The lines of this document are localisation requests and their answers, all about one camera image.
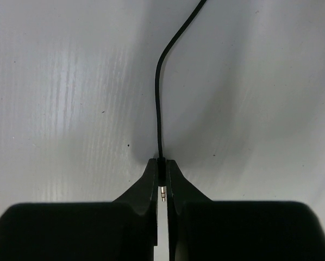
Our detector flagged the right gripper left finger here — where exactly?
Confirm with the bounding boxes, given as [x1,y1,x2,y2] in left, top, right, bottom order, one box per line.
[0,159,158,260]

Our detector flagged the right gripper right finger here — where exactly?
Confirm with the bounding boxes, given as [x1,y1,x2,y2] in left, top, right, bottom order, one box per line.
[166,160,322,260]

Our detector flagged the thin black headphone cable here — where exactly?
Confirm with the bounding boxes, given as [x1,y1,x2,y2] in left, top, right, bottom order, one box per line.
[154,0,207,203]

